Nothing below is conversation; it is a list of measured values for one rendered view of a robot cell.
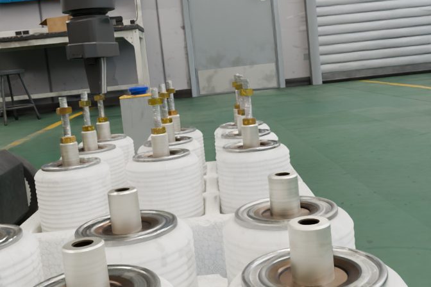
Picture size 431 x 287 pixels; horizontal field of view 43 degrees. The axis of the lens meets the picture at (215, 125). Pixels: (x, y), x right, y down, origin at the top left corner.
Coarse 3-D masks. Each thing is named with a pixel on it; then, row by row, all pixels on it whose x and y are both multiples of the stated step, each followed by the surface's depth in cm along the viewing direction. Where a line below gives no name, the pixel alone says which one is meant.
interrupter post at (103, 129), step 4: (96, 124) 94; (100, 124) 93; (104, 124) 94; (108, 124) 94; (100, 128) 94; (104, 128) 94; (108, 128) 94; (100, 132) 94; (104, 132) 94; (108, 132) 94; (100, 136) 94; (104, 136) 94; (108, 136) 94
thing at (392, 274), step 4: (388, 268) 29; (240, 272) 31; (392, 272) 28; (236, 276) 30; (240, 276) 30; (392, 276) 28; (396, 276) 28; (236, 280) 30; (240, 280) 29; (392, 280) 27; (396, 280) 28; (400, 280) 28; (232, 284) 29; (236, 284) 29; (240, 284) 29; (388, 284) 27; (392, 284) 27; (396, 284) 27; (400, 284) 27; (404, 284) 28
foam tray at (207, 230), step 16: (208, 176) 90; (208, 192) 79; (304, 192) 74; (208, 208) 70; (32, 224) 71; (192, 224) 65; (208, 224) 65; (224, 224) 65; (48, 240) 65; (64, 240) 65; (208, 240) 65; (48, 256) 65; (208, 256) 65; (224, 256) 65; (48, 272) 65; (208, 272) 65; (224, 272) 65
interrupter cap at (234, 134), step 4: (228, 132) 85; (232, 132) 86; (236, 132) 85; (260, 132) 83; (264, 132) 82; (268, 132) 81; (224, 136) 81; (228, 136) 80; (232, 136) 80; (236, 136) 80; (240, 136) 79
